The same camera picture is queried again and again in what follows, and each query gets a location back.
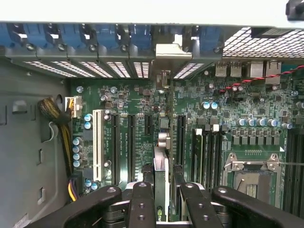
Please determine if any black RAM slot bank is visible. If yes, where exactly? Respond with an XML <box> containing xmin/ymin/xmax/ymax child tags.
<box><xmin>190</xmin><ymin>123</ymin><xmax>226</xmax><ymax>192</ymax></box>
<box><xmin>283</xmin><ymin>128</ymin><xmax>304</xmax><ymax>214</ymax></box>

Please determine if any long black expansion slot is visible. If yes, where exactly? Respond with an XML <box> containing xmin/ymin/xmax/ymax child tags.
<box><xmin>111</xmin><ymin>113</ymin><xmax>121</xmax><ymax>186</ymax></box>
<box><xmin>127</xmin><ymin>113</ymin><xmax>137</xmax><ymax>184</ymax></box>
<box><xmin>176</xmin><ymin>114</ymin><xmax>188</xmax><ymax>167</ymax></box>

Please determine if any CPU socket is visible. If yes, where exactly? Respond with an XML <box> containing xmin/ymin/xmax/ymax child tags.
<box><xmin>223</xmin><ymin>153</ymin><xmax>286</xmax><ymax>209</ymax></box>

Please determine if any white expansion slot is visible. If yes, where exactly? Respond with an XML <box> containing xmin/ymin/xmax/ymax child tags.
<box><xmin>92</xmin><ymin>108</ymin><xmax>103</xmax><ymax>181</ymax></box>

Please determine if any short black expansion slot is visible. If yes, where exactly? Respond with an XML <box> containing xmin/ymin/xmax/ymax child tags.
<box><xmin>144</xmin><ymin>113</ymin><xmax>153</xmax><ymax>136</ymax></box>

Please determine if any green motherboard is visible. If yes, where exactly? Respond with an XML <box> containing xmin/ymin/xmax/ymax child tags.
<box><xmin>68</xmin><ymin>59</ymin><xmax>304</xmax><ymax>214</ymax></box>

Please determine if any white power connector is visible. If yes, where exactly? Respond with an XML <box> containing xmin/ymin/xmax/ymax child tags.
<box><xmin>64</xmin><ymin>96</ymin><xmax>83</xmax><ymax>119</ymax></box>

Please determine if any open grey PC case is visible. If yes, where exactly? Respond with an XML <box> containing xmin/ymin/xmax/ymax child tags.
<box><xmin>0</xmin><ymin>0</ymin><xmax>304</xmax><ymax>228</ymax></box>

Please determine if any metal USB port block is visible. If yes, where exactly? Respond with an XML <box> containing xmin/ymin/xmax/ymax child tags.
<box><xmin>215</xmin><ymin>61</ymin><xmax>243</xmax><ymax>78</ymax></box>

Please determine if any metal network port block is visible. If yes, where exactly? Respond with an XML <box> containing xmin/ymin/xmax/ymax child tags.
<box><xmin>249</xmin><ymin>60</ymin><xmax>283</xmax><ymax>86</ymax></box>

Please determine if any blue slot retention clip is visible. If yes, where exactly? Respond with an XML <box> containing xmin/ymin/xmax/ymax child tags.
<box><xmin>23</xmin><ymin>23</ymin><xmax>52</xmax><ymax>48</ymax></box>
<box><xmin>96</xmin><ymin>25</ymin><xmax>119</xmax><ymax>49</ymax></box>
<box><xmin>199</xmin><ymin>26</ymin><xmax>224</xmax><ymax>52</ymax></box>
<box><xmin>130</xmin><ymin>25</ymin><xmax>152</xmax><ymax>49</ymax></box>
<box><xmin>59</xmin><ymin>23</ymin><xmax>85</xmax><ymax>49</ymax></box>
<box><xmin>0</xmin><ymin>23</ymin><xmax>15</xmax><ymax>48</ymax></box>

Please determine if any yellow black power wire bundle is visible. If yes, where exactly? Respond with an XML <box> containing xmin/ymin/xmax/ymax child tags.
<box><xmin>38</xmin><ymin>96</ymin><xmax>80</xmax><ymax>202</ymax></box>

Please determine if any red black twisted wire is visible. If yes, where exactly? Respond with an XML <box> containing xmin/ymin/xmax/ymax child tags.
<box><xmin>219</xmin><ymin>65</ymin><xmax>304</xmax><ymax>94</ymax></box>

